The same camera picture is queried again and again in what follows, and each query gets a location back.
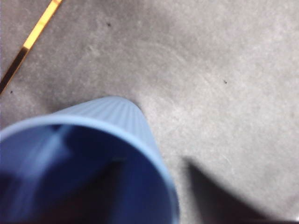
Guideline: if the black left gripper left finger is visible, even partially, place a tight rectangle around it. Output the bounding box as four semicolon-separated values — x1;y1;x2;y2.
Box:
46;159;126;224

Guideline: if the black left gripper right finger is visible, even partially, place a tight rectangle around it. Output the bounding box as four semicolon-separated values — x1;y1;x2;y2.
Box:
184;156;281;224

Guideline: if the light blue ribbed cup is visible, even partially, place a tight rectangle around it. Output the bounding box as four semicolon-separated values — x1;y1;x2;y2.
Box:
0;96;181;224

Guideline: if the gold wire cup rack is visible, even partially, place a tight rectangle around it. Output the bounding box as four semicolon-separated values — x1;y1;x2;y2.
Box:
0;0;64;95

